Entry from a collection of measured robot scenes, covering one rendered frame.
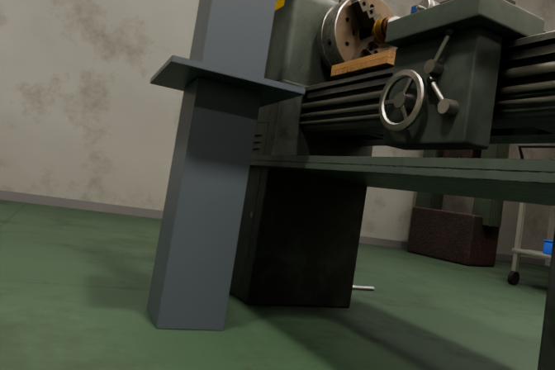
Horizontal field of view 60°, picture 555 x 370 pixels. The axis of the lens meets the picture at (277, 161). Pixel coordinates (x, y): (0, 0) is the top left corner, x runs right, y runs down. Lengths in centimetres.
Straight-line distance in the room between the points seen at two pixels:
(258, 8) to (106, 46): 339
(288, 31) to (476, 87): 98
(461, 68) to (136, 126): 389
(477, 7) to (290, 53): 93
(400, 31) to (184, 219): 78
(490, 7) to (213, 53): 75
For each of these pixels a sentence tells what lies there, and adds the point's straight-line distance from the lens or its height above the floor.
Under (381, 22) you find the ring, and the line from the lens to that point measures 184.
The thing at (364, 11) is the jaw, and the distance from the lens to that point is 190.
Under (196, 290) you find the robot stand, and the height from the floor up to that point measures 12.
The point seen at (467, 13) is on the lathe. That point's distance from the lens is 116.
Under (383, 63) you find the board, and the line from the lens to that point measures 152.
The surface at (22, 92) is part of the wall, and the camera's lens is 477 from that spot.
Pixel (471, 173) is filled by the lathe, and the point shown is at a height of 53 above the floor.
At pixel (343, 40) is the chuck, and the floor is 103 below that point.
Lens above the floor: 44
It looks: 3 degrees up
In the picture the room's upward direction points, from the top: 9 degrees clockwise
